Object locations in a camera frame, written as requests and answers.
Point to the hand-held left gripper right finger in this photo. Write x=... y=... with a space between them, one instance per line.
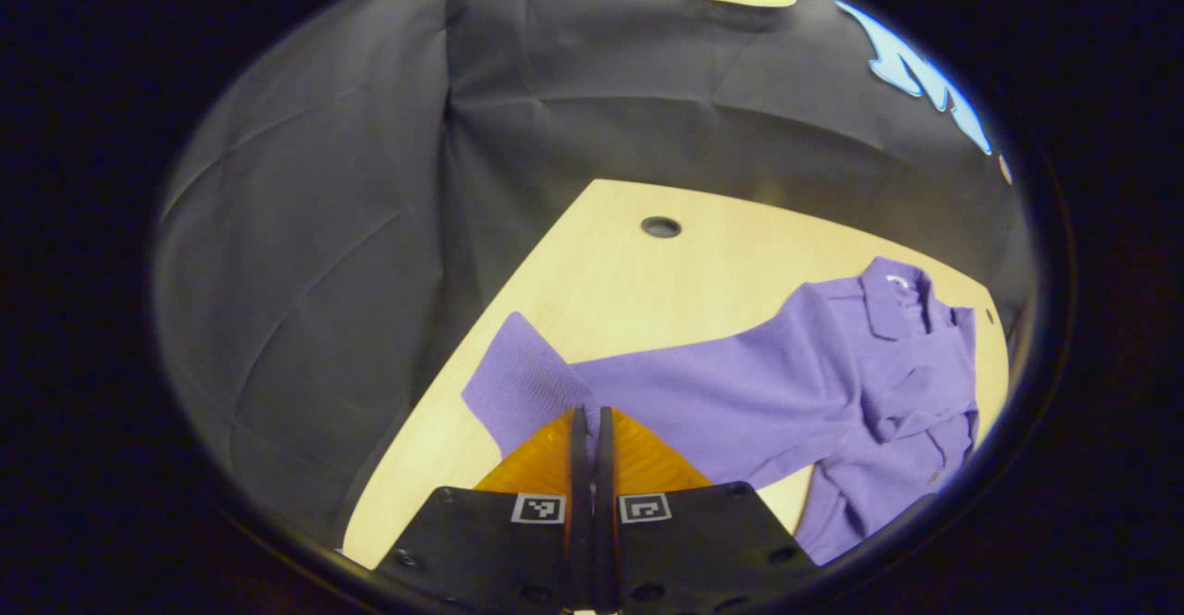
x=605 y=467

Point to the purple button-up shirt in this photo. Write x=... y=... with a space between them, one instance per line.
x=740 y=384

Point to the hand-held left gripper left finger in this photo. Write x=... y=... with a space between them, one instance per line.
x=580 y=467

